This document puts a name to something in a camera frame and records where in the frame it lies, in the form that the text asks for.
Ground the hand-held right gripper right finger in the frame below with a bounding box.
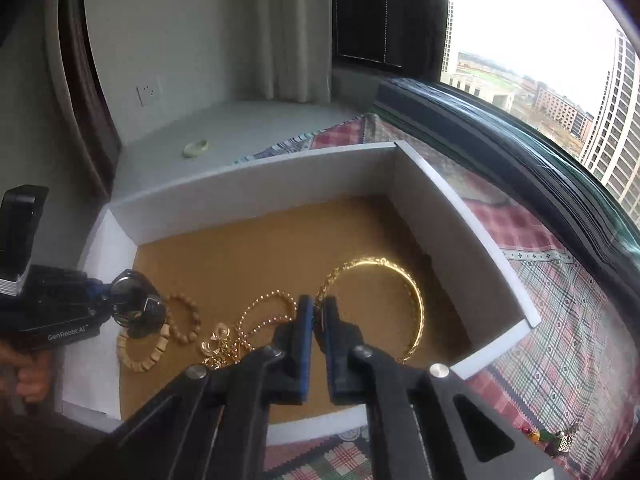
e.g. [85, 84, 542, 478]
[315, 296, 556, 480]

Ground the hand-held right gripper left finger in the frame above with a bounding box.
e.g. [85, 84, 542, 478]
[107, 295, 317, 480]

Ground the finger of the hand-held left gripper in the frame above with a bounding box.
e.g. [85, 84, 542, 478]
[89, 299, 121, 325]
[87, 274, 120, 298]

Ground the gold bangle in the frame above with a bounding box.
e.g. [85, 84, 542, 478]
[316, 256, 426, 365]

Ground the white box with brown bottom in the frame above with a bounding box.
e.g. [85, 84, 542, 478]
[60, 141, 542, 446]

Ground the person's left hand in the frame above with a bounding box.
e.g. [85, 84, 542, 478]
[0, 340, 56, 413]

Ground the gold clover charm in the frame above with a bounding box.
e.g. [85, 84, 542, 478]
[200, 322, 246, 370]

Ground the patchwork plaid quilt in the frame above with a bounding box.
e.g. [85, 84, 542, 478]
[232, 112, 640, 480]

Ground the white curtain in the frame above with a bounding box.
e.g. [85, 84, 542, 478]
[250, 0, 333, 106]

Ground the dark side window panel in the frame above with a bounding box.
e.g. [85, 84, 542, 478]
[330, 0, 451, 81]

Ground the glass window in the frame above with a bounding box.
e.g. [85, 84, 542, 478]
[440, 0, 640, 221]

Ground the gold bead chain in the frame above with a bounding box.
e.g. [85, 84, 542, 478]
[235, 290, 299, 357]

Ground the square wooden bead bracelet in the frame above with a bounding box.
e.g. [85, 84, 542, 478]
[116, 320, 171, 374]

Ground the round wooden bead bracelet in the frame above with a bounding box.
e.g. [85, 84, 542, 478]
[162, 292, 202, 346]

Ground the white wall socket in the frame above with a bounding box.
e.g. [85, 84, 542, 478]
[136, 79, 164, 107]

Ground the dark brown wall trim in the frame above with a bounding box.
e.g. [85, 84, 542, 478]
[59, 0, 124, 198]

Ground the green pendant keychain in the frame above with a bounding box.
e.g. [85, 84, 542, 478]
[520, 420, 582, 458]

